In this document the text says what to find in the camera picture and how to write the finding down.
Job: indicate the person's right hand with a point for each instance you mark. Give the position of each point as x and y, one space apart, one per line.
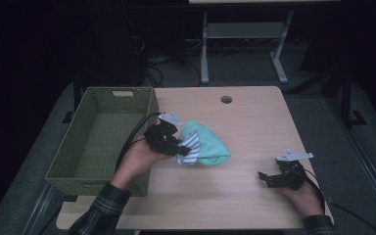
303 199

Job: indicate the grey tape strip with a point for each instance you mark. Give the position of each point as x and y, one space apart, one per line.
329 198

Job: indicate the metal floor rail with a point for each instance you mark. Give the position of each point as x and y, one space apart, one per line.
40 209
368 166

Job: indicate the person's left hand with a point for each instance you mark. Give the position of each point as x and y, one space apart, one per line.
133 163

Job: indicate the black metal stand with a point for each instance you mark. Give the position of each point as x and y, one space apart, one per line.
347 98

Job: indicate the white metal stand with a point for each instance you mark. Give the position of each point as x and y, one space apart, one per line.
241 31

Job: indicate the green woven basket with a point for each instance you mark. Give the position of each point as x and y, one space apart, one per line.
101 143

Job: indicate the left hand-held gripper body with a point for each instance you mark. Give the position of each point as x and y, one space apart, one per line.
161 135

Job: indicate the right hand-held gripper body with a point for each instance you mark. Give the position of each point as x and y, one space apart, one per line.
290 174

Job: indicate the teal and striped cloth garment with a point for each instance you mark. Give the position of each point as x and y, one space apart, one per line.
202 143

